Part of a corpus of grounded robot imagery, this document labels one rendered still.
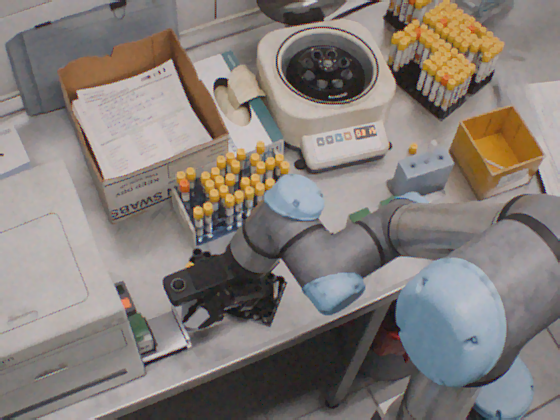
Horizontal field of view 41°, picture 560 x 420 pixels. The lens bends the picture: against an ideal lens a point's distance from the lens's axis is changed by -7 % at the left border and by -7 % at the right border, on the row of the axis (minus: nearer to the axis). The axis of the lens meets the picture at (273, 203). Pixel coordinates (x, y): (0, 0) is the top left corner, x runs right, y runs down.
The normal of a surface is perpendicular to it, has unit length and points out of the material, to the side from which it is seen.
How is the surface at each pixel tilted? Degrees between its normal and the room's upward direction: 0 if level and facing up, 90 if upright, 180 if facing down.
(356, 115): 90
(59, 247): 0
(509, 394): 8
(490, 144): 0
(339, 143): 25
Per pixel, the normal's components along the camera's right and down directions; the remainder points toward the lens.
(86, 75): 0.46, 0.77
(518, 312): 0.37, 0.06
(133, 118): 0.06, -0.49
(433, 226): -0.89, -0.31
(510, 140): -0.93, 0.30
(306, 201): 0.49, -0.61
